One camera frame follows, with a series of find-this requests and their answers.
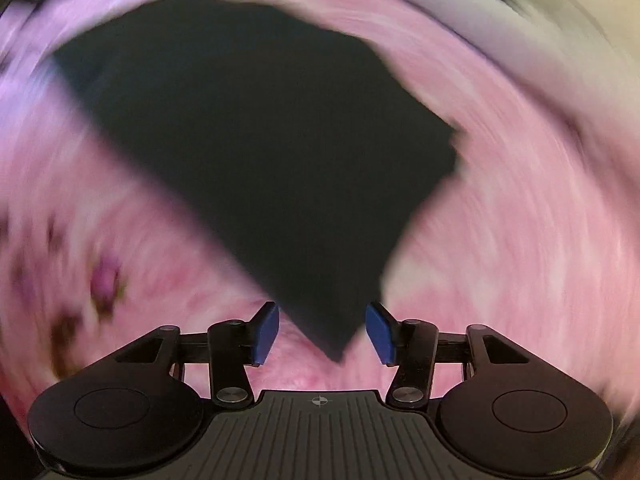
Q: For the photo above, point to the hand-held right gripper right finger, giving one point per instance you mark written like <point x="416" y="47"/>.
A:
<point x="379" y="332"/>

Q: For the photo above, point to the pink floral blanket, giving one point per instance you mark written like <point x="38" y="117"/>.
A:
<point x="500" y="270"/>

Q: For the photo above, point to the dark blue sweater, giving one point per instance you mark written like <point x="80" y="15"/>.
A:
<point x="270" y="160"/>

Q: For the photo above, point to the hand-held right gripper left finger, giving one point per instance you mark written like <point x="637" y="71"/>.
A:
<point x="266" y="332"/>

